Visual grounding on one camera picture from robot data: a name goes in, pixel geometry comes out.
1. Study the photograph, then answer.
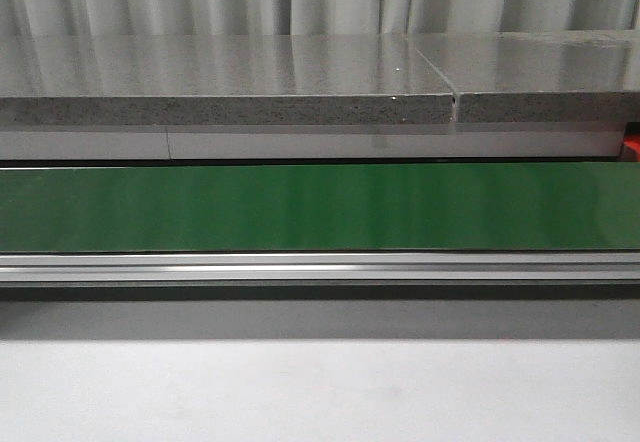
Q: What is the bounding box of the grey stone slab right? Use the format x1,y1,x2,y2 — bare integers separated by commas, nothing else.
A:
408,31,639,125

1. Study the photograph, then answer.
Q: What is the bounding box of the green conveyor belt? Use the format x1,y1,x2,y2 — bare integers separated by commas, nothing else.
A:
1,162,639,253

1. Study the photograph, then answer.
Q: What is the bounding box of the white base panel under slabs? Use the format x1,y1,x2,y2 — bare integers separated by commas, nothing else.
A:
1,122,626,161

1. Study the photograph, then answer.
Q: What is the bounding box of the grey stone slab left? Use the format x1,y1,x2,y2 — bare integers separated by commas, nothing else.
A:
1,35,453,127

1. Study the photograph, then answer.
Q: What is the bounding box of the aluminium conveyor side rail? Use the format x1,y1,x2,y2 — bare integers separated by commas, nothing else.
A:
1,251,639,289

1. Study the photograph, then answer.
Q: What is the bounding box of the grey stone slab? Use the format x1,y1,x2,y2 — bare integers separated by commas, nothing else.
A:
1,35,453,127
408,31,639,125

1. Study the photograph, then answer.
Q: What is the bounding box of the red object at right edge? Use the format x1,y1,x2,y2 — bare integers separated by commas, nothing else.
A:
620,134,640,162

